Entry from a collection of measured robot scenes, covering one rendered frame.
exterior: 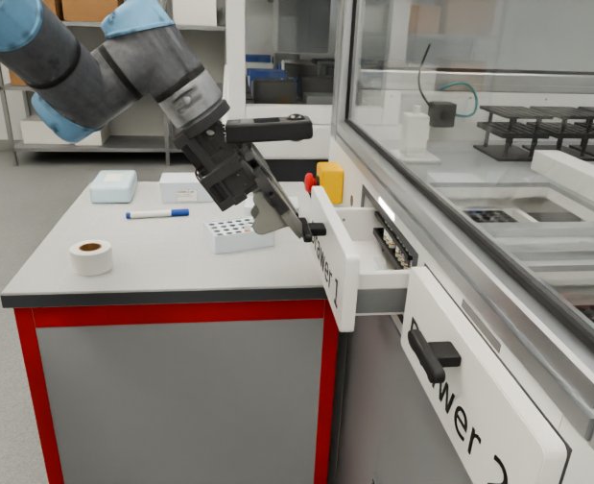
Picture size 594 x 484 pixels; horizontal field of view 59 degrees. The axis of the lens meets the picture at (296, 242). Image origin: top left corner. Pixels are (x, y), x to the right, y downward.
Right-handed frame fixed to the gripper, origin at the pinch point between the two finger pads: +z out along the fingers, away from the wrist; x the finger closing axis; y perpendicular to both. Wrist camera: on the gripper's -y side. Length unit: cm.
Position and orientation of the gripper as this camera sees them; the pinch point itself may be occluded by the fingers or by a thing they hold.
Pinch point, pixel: (298, 222)
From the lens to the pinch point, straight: 76.7
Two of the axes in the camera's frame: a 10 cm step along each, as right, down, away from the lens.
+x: 1.2, 3.9, -9.1
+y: -8.3, 5.4, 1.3
